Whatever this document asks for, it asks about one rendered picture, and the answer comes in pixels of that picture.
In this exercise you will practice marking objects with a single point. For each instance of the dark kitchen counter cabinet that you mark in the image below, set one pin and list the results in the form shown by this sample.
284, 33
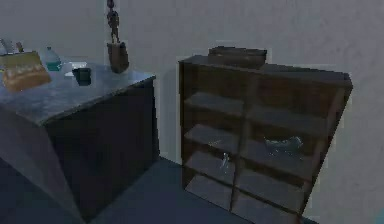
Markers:
100, 140

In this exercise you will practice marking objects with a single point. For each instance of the dark brown box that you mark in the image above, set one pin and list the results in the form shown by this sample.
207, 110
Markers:
237, 57

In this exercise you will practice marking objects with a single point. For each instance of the dark brown wooden shelf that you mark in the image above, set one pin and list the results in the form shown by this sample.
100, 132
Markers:
266, 113

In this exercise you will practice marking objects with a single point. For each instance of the brown statuette on base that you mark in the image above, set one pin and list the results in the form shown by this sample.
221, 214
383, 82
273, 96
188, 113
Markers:
117, 55

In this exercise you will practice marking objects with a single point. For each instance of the clear glass bowl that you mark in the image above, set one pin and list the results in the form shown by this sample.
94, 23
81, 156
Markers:
284, 146

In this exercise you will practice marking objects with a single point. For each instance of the dark teal cup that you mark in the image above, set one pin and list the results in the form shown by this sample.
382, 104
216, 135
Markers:
82, 76

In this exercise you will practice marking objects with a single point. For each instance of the white small dish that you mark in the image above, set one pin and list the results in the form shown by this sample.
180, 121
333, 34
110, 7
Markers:
74, 66

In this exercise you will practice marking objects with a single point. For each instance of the clear teal bottle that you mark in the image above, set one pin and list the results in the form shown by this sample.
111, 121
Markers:
52, 60

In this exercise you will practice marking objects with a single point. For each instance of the tan knife block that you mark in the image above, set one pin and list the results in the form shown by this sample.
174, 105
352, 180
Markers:
20, 59

